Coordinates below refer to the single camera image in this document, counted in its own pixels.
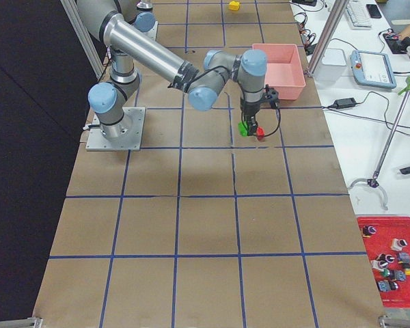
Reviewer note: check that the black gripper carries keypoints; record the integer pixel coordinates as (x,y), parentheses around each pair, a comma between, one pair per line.
(249,110)

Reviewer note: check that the green toy block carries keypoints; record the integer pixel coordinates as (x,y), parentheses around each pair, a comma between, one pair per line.
(241,129)

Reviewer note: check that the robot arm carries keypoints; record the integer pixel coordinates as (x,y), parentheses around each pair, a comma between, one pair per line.
(123,27)
(145,19)

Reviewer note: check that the pink plastic box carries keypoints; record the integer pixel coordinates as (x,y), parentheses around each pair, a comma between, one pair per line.
(284,69)

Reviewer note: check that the red toy block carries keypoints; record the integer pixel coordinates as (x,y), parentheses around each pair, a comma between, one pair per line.
(259,133)

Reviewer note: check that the white square device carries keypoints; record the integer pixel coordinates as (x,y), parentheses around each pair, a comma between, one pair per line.
(331,67)

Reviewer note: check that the black power adapter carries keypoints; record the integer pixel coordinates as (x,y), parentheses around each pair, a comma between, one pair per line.
(344,103)

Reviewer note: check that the yellow toy block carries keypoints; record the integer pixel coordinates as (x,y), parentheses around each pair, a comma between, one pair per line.
(234,5)

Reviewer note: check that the teach pendant tablet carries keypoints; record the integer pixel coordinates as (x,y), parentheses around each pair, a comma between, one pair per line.
(372,69)

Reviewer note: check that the white keyboard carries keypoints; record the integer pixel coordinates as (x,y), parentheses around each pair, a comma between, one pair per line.
(356,16)

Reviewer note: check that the reach grabber tool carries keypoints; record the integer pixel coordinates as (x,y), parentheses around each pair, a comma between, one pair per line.
(372,182)

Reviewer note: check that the red parts tray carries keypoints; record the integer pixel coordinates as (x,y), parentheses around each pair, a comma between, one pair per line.
(387,243)

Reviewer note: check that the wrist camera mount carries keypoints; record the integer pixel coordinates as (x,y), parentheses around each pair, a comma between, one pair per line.
(272,96)

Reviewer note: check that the aluminium frame post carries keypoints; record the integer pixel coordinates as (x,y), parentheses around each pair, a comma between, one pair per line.
(330,27)

